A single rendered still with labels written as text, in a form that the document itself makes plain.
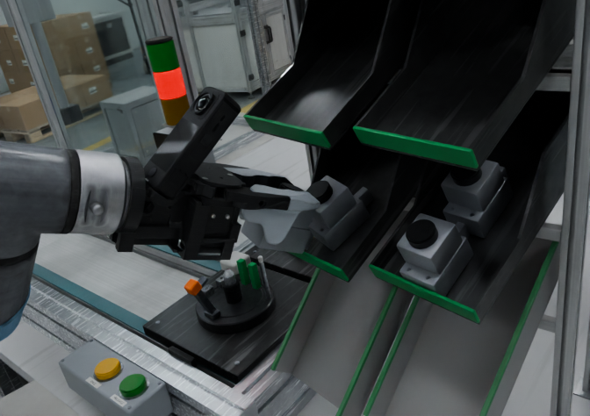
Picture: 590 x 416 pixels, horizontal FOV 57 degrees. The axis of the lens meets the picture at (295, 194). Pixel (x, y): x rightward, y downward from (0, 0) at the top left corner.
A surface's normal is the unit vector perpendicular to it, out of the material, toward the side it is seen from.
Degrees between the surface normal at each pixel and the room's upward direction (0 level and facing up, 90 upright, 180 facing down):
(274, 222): 90
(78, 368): 0
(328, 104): 25
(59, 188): 73
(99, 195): 94
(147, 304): 0
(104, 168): 44
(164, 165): 37
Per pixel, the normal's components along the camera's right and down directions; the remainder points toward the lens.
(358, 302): -0.64, -0.36
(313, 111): -0.45, -0.65
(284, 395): 0.76, 0.17
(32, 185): 0.58, -0.04
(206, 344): -0.15, -0.89
